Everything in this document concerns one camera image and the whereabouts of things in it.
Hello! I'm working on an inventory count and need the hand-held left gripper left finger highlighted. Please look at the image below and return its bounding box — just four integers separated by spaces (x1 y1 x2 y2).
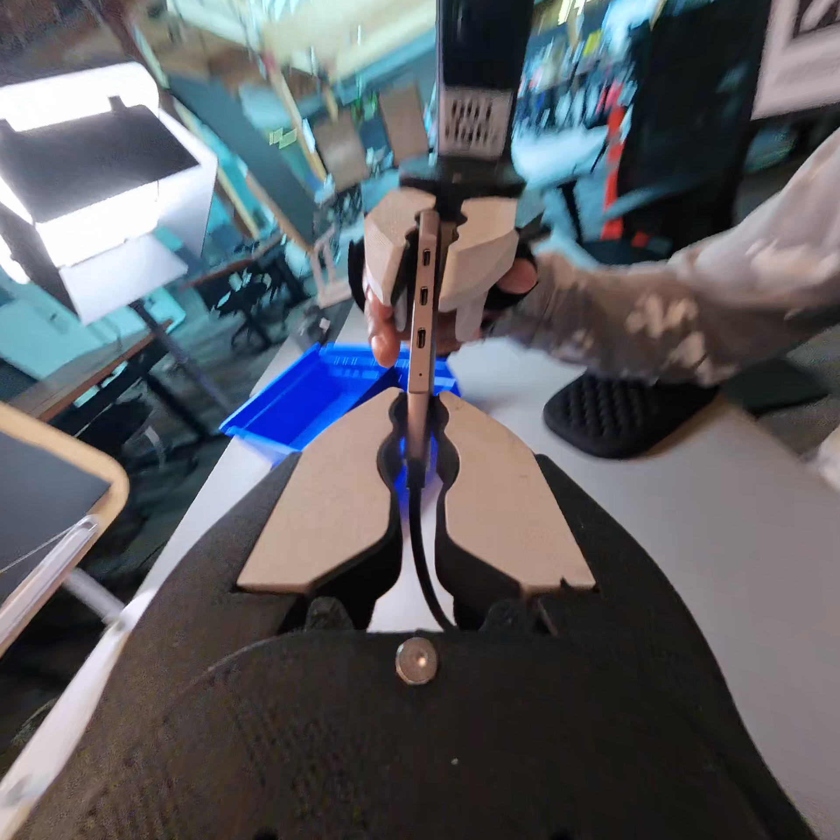
236 387 403 597

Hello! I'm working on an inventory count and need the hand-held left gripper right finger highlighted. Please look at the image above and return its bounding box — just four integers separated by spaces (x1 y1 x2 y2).
436 390 597 595

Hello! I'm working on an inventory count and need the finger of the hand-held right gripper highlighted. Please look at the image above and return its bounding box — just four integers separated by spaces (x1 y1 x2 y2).
437 199 521 343
363 189 435 330

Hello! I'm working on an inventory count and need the black hub cable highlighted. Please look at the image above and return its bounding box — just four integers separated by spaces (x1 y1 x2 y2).
407 482 458 632

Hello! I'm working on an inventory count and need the grey usb hub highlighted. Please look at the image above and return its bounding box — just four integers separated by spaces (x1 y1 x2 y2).
406 210 443 490

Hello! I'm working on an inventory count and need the person's right forearm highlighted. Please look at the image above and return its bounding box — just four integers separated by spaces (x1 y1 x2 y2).
482 128 840 388

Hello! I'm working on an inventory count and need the person's right hand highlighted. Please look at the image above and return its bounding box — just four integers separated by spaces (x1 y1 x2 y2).
364 258 540 370

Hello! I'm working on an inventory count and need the blue plastic bin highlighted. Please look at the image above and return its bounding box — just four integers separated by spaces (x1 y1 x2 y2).
220 341 462 468

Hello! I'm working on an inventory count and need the black board with wooden rim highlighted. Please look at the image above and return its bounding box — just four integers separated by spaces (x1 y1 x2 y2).
167 72 355 309
0 402 130 657

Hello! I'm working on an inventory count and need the black padded chair armrest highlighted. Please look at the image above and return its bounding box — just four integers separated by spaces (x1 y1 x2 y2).
543 373 721 460

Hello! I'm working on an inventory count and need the orange traffic cone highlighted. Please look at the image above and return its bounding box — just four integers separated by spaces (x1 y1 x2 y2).
600 82 634 242

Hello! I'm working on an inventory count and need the black mesh office chair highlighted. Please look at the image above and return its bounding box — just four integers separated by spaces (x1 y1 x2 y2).
577 0 775 263

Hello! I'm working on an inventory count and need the black light stand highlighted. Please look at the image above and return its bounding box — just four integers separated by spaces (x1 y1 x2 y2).
128 302 231 421

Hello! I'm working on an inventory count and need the white softbox light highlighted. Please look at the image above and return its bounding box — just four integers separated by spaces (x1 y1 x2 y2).
0 62 219 327

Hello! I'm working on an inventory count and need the white sign with black tag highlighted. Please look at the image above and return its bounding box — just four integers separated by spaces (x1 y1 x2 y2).
751 0 840 120

